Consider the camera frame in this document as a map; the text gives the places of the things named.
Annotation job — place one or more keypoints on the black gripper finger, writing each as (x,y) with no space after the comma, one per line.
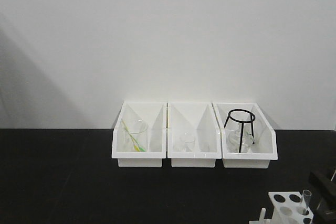
(326,188)

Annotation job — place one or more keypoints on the small clear test tube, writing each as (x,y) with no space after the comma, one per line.
(305,200)

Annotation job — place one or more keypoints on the white test tube rack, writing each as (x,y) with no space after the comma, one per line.
(287,209)

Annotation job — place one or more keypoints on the white right storage bin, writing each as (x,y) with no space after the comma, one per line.
(262,152)

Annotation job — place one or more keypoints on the white storage bin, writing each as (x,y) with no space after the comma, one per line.
(262,152)
(140,135)
(198,119)

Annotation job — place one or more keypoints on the clear glass flask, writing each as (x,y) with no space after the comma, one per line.
(240,141)

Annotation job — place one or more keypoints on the white middle storage bin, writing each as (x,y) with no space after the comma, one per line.
(198,119)

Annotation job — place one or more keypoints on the small clear glass beaker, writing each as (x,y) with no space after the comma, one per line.
(187,142)

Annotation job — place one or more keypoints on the white left storage bin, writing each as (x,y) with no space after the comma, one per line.
(140,135)

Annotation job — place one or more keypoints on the black wire tripod stand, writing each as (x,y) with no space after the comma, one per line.
(244,119)

